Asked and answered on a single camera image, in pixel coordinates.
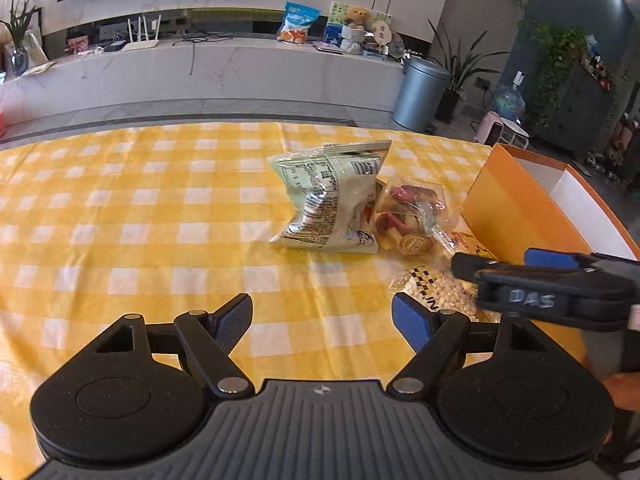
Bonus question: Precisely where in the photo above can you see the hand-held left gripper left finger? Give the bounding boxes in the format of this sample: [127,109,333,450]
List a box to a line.
[92,292,254,399]

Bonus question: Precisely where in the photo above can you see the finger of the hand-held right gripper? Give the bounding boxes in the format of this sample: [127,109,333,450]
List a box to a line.
[451,252,502,282]
[523,248,603,271]

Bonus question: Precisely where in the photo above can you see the pale green chip bag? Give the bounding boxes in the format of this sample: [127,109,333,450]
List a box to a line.
[268,139,392,254]

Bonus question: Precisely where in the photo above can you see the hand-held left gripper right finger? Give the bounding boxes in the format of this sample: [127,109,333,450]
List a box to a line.
[391,292,549,401]

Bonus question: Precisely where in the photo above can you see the clear dried fruit packet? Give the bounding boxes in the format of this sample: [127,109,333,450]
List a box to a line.
[372,175,459,257]

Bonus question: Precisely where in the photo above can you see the trailing pothos plant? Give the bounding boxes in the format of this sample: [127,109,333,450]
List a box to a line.
[531,22,589,129]

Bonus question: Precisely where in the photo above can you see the white round stool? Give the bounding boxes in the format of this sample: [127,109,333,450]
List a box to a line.
[497,117,530,150]

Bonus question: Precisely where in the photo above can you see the teddy bear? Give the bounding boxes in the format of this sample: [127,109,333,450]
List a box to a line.
[341,5,371,55]

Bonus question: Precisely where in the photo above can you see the yellow snack packet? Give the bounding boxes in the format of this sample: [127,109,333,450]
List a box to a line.
[447,231,499,262]

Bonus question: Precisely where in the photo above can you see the round white paddle fan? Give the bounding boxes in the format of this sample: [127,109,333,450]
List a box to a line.
[367,20,392,46]

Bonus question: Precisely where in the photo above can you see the silver pedal trash can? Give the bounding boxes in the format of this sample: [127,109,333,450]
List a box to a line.
[392,56,451,133]

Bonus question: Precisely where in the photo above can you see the large blue snack bag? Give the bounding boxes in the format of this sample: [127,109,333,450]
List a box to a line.
[277,1,321,44]

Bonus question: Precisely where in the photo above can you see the black cables on bench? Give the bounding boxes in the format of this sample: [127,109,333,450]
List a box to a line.
[171,29,236,77]

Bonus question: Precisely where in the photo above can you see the pink space heater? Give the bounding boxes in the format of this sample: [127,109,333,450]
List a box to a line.
[472,111,504,145]

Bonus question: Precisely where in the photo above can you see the bottles on cabinet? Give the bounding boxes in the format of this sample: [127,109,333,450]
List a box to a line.
[581,34,619,94]

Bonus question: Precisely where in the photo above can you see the clear peanut packet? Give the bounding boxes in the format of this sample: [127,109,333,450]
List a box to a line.
[389,266,504,324]

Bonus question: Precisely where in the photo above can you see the orange cardboard box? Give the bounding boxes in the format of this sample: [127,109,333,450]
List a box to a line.
[460,143,640,262]

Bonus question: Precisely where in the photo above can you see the plant in glass vase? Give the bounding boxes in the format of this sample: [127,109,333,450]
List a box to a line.
[0,0,49,77]

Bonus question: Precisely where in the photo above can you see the blue water jug with pump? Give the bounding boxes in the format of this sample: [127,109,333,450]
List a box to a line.
[492,70,527,122]

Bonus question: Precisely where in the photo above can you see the toys on floor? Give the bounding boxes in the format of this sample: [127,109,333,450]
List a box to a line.
[585,114,640,182]

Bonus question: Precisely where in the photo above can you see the white router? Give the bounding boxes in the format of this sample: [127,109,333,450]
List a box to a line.
[122,15,161,52]

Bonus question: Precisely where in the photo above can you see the person's right hand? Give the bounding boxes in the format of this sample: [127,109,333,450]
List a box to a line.
[602,373,637,412]

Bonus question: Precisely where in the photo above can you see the white marble media bench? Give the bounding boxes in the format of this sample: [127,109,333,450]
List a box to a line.
[0,35,407,126]

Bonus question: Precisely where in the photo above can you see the yellow checked tablecloth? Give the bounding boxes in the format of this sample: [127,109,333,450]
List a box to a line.
[0,122,592,480]

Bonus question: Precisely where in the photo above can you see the long-leaf plant in black pot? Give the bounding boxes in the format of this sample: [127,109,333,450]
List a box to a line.
[427,18,511,124]

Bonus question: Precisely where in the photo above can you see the green patterned gift box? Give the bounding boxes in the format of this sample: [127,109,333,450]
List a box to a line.
[327,1,392,54]

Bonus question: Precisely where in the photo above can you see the grey drawer cabinet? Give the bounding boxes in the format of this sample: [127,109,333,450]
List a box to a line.
[546,62,624,162]

